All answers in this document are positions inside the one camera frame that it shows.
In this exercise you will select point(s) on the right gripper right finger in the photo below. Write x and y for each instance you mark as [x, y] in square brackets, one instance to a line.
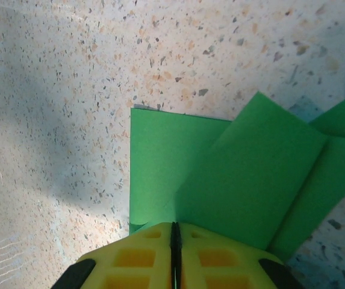
[220, 262]

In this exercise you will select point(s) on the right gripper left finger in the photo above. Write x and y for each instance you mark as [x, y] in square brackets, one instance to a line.
[136, 259]

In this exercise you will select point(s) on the green paper sheet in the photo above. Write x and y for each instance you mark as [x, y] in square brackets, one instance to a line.
[220, 180]

